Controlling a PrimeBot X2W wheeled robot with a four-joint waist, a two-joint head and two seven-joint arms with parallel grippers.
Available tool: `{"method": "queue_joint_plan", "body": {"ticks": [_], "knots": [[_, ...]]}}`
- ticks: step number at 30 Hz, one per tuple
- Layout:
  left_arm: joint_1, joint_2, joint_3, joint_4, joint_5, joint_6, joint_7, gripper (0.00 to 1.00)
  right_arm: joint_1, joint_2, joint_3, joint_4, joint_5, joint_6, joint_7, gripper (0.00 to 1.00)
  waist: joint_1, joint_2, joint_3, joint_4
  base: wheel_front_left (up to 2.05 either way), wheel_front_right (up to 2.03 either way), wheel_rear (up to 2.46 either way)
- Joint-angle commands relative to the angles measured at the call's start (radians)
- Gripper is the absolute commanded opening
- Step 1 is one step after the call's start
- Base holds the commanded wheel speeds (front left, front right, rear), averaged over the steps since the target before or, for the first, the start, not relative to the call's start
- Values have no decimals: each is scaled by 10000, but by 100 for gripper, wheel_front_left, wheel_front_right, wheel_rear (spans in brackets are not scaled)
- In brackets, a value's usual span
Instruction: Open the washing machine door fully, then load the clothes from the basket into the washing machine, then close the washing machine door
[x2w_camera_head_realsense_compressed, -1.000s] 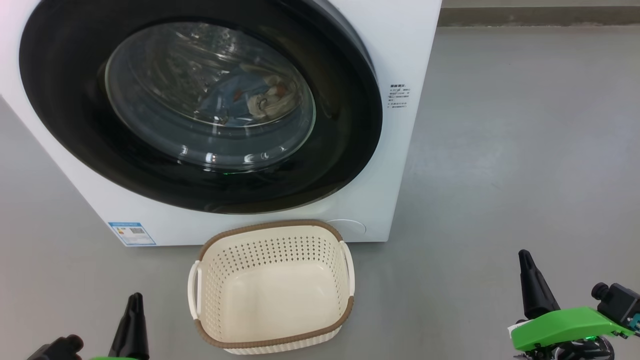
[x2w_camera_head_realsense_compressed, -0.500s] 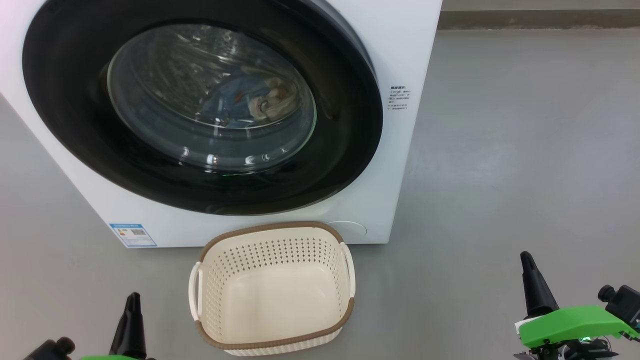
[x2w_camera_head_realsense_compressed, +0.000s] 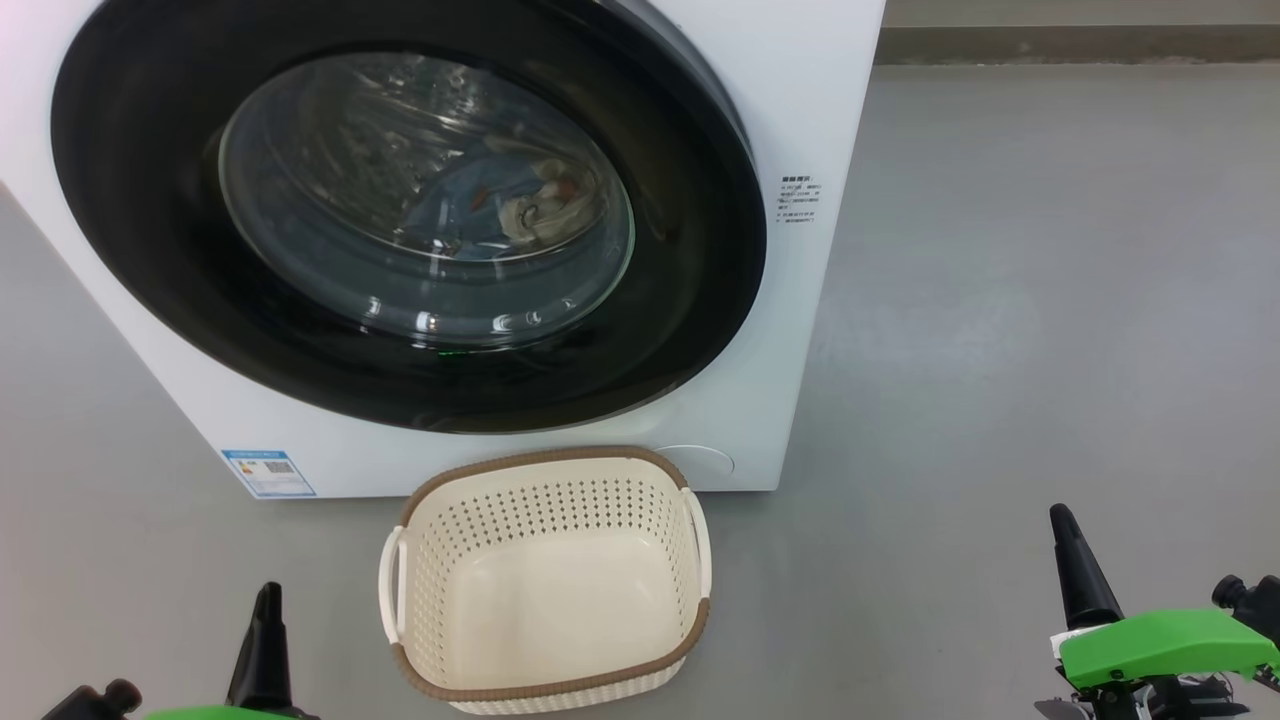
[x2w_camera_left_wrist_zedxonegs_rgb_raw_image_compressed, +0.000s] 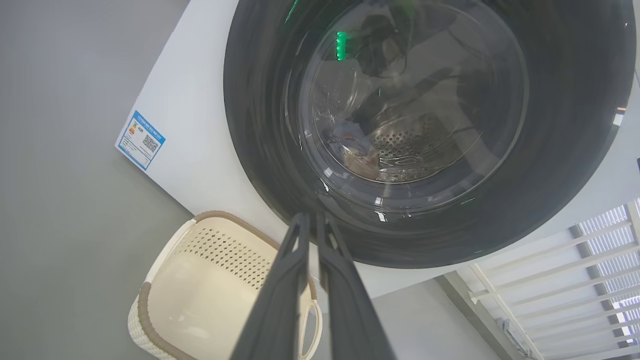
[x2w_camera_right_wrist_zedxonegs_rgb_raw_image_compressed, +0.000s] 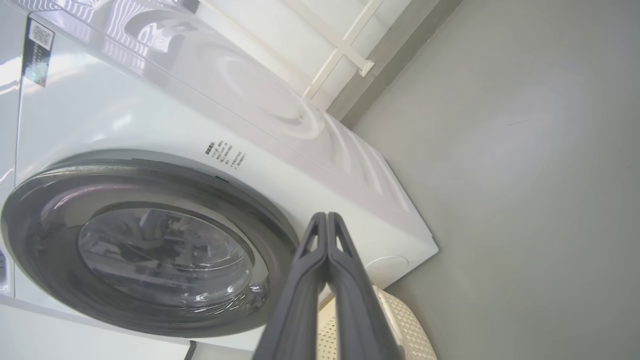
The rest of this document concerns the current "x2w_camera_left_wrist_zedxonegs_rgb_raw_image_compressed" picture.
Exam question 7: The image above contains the cream perforated laundry basket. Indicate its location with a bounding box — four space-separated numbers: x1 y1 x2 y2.
127 210 324 360

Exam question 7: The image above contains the white slatted rack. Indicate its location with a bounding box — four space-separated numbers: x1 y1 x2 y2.
439 199 640 360

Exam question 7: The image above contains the blue energy label sticker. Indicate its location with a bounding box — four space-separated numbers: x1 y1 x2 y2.
115 110 167 172

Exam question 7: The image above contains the cream garment with black marks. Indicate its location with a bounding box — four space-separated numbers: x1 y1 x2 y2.
342 147 382 182

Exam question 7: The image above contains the blue garment with orange print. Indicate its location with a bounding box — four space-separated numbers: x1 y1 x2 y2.
325 120 374 154

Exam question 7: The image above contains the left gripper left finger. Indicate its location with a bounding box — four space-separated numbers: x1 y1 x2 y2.
230 212 311 360

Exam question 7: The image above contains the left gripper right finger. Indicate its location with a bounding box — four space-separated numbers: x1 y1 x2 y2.
316 212 396 360

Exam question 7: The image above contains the white front-load washing machine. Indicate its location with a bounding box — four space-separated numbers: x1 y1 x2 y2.
115 0 640 301

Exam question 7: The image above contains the washing machine door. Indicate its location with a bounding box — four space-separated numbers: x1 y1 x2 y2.
223 0 637 270

